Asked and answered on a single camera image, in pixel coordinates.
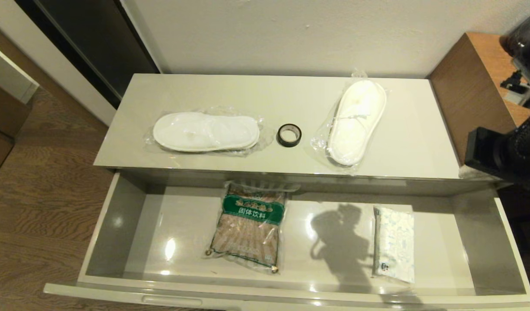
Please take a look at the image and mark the black tape roll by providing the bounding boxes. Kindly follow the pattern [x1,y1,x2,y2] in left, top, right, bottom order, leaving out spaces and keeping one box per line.
[277,123,303,148]

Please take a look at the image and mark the wooden cabinet with white top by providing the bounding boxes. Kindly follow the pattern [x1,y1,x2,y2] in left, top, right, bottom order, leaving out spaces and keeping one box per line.
[0,39,41,186]

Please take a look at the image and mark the beige cabinet drawer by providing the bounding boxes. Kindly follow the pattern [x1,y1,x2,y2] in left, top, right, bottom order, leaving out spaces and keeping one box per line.
[44,171,530,311]

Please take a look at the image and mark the white packet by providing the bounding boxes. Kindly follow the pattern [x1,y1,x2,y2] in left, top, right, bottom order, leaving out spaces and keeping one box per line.
[371,205,416,284]

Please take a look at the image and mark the white slippers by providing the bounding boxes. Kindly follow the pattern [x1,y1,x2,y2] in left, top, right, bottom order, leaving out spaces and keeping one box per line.
[310,69,390,174]
[144,106,274,157]

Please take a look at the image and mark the drink powder bag green label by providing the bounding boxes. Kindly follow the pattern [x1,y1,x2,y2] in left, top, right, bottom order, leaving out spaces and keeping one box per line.
[203,181,301,275]

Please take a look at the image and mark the dark door panel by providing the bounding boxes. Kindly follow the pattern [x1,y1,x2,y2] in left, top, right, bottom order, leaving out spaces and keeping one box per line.
[16,0,162,111]

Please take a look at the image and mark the brown wooden desk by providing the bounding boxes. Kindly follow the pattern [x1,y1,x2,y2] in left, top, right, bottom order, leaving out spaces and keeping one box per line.
[427,32,530,182]

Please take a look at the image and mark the beige glossy cabinet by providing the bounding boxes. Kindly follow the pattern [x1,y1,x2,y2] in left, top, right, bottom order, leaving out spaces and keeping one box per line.
[93,73,507,197]

